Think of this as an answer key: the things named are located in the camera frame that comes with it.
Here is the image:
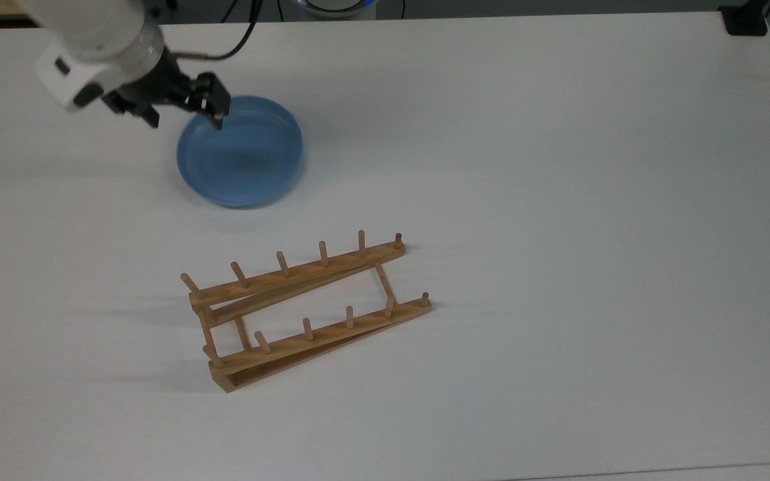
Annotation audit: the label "wooden plate rack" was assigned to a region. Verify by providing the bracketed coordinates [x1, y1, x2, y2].
[180, 230, 433, 393]

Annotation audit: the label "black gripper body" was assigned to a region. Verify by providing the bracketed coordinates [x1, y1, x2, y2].
[101, 50, 199, 116]

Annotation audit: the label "blue round plate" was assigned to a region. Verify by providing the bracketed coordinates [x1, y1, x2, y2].
[176, 96, 305, 208]

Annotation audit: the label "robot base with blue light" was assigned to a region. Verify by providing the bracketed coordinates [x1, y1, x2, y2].
[291, 0, 380, 19]

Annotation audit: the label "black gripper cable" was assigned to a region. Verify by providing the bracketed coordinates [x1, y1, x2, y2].
[168, 0, 265, 61]

